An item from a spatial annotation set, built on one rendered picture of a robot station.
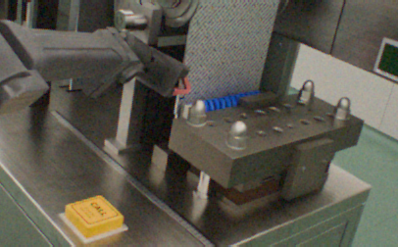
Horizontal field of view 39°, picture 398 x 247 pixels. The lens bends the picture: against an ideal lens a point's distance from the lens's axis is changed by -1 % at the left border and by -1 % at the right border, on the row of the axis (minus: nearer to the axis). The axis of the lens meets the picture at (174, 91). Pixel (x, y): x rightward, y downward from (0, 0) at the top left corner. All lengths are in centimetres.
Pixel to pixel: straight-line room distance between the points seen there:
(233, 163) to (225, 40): 28
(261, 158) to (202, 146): 11
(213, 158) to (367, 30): 42
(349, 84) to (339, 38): 280
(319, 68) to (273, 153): 313
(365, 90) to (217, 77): 287
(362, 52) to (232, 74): 26
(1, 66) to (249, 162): 57
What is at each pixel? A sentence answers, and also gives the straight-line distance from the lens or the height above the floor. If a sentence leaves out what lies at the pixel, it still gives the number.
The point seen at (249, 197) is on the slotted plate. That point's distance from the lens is 108.
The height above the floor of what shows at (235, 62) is 111.
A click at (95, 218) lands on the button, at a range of 94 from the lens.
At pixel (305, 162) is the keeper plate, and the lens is 110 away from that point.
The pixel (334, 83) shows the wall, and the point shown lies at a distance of 410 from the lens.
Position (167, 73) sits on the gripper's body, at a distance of 102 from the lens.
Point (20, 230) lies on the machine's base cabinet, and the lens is 117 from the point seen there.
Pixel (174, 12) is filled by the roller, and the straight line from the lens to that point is 107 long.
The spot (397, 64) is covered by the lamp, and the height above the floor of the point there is 118.
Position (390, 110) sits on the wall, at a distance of 390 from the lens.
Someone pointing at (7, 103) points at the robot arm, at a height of 124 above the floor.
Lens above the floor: 147
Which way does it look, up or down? 22 degrees down
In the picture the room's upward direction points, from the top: 10 degrees clockwise
